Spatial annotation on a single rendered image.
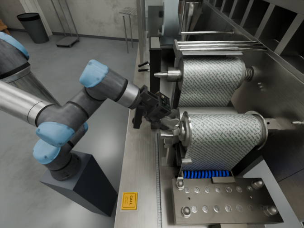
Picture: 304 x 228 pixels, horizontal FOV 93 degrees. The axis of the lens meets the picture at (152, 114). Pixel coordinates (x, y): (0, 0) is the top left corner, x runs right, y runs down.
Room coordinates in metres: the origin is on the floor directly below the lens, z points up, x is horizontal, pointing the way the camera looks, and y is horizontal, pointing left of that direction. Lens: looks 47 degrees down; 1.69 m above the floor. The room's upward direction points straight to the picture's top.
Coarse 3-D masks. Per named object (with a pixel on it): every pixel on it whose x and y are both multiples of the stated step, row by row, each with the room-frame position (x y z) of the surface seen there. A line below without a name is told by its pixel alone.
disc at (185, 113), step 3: (186, 111) 0.37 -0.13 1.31; (183, 114) 0.39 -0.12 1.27; (186, 114) 0.35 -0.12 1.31; (189, 117) 0.33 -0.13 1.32; (189, 120) 0.31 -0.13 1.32; (189, 123) 0.30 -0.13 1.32; (189, 126) 0.30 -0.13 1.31; (189, 129) 0.29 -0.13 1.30; (189, 132) 0.28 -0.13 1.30; (189, 135) 0.28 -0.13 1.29; (189, 138) 0.27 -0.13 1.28; (189, 141) 0.26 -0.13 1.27; (189, 144) 0.25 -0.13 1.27; (186, 147) 0.27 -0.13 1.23; (189, 147) 0.25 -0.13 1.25; (186, 150) 0.26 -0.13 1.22
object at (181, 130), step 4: (180, 124) 0.33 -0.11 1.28; (184, 124) 0.32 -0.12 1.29; (180, 128) 0.32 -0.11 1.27; (184, 128) 0.31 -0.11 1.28; (180, 132) 0.31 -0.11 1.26; (184, 132) 0.30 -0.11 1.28; (180, 136) 0.30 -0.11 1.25; (184, 136) 0.29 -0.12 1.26; (180, 140) 0.29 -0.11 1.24; (184, 140) 0.29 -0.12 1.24
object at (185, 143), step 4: (184, 116) 0.35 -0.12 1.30; (180, 120) 0.38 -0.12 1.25; (184, 120) 0.34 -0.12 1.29; (188, 124) 0.31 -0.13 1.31; (260, 124) 0.31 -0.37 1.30; (188, 128) 0.30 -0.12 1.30; (188, 132) 0.29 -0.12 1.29; (188, 136) 0.28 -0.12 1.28; (188, 140) 0.27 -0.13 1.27; (260, 140) 0.27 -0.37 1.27; (184, 144) 0.27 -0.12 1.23; (256, 144) 0.27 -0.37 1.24
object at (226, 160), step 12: (192, 156) 0.26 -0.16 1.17; (204, 156) 0.26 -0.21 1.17; (216, 156) 0.26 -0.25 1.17; (228, 156) 0.26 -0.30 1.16; (240, 156) 0.26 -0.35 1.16; (180, 168) 0.26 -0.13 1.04; (192, 168) 0.26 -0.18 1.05; (204, 168) 0.26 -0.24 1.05; (216, 168) 0.26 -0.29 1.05; (228, 168) 0.26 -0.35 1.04
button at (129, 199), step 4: (124, 192) 0.19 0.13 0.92; (128, 192) 0.19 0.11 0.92; (132, 192) 0.19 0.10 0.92; (136, 192) 0.19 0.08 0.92; (124, 196) 0.18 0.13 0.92; (128, 196) 0.18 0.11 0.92; (132, 196) 0.18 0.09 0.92; (136, 196) 0.18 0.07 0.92; (124, 200) 0.16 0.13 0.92; (128, 200) 0.16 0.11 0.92; (132, 200) 0.16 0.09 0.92; (136, 200) 0.16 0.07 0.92; (124, 204) 0.14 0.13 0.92; (128, 204) 0.14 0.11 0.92; (132, 204) 0.14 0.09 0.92; (136, 204) 0.14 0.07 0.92; (124, 208) 0.13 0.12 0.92; (128, 208) 0.13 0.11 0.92; (132, 208) 0.13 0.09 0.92; (136, 208) 0.13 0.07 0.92
